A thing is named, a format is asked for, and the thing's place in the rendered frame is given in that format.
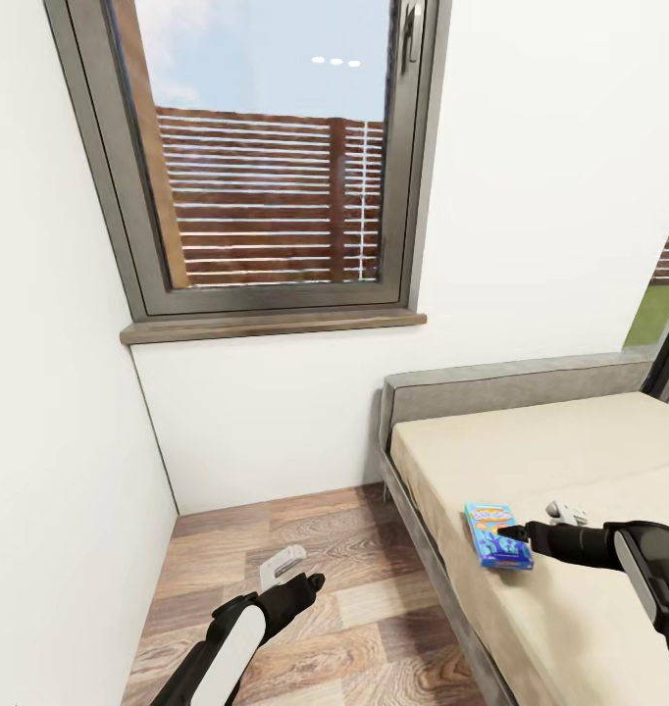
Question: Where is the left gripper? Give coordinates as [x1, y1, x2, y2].
[266, 573, 326, 635]

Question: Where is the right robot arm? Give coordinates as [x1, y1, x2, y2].
[498, 499, 669, 649]

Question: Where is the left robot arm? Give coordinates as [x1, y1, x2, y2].
[150, 544, 326, 706]

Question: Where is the board game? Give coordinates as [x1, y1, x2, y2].
[465, 503, 534, 570]

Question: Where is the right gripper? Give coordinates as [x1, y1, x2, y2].
[498, 521, 595, 568]

